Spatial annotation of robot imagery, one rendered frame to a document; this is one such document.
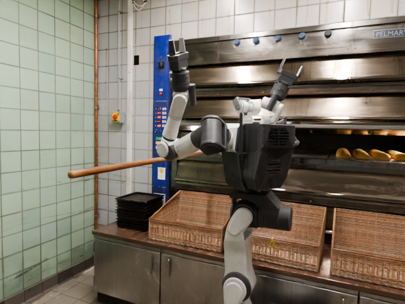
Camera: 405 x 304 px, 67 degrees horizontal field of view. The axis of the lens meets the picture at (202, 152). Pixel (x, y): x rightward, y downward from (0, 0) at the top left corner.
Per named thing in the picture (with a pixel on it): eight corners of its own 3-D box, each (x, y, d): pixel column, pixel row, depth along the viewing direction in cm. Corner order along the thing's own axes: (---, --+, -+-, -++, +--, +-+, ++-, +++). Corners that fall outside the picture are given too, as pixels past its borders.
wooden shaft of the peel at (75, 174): (72, 179, 112) (72, 171, 112) (65, 178, 113) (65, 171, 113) (224, 151, 269) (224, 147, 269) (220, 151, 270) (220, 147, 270)
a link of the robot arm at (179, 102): (177, 87, 142) (169, 113, 148) (174, 93, 134) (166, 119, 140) (190, 91, 143) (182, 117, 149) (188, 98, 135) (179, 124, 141)
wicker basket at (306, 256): (248, 231, 237) (249, 196, 235) (325, 245, 212) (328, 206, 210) (225, 254, 193) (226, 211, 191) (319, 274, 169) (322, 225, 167)
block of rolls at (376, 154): (336, 153, 277) (336, 147, 277) (398, 156, 258) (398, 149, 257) (335, 158, 222) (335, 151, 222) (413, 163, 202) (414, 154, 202)
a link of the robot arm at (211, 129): (204, 157, 138) (226, 146, 129) (189, 149, 133) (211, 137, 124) (205, 135, 144) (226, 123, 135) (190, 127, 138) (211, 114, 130)
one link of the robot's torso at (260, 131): (303, 193, 140) (307, 114, 137) (246, 200, 122) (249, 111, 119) (258, 183, 165) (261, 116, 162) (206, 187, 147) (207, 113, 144)
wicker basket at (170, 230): (178, 221, 260) (179, 189, 258) (242, 231, 238) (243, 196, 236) (146, 239, 215) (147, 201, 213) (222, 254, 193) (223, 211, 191)
